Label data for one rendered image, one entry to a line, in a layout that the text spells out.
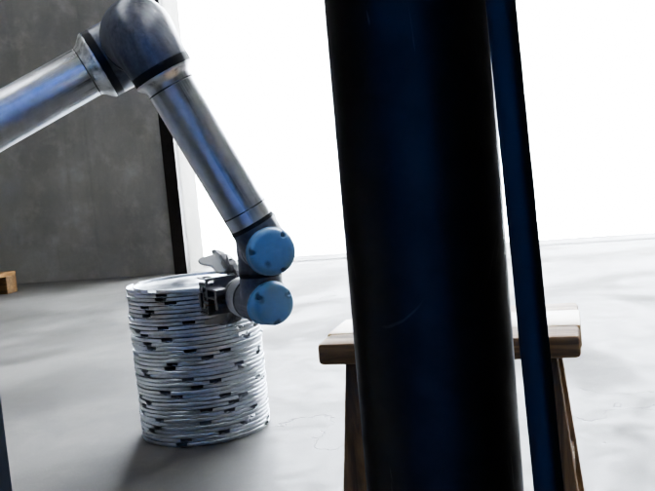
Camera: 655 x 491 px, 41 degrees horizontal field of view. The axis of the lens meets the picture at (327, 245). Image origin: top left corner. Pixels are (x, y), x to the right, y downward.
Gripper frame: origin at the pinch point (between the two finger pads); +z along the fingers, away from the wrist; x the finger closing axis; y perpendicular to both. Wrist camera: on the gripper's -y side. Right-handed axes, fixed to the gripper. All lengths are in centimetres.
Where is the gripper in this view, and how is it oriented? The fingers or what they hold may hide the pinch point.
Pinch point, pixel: (219, 285)
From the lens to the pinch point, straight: 182.8
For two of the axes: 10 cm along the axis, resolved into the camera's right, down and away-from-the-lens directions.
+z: -4.3, -0.4, 9.0
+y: -9.0, 1.2, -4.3
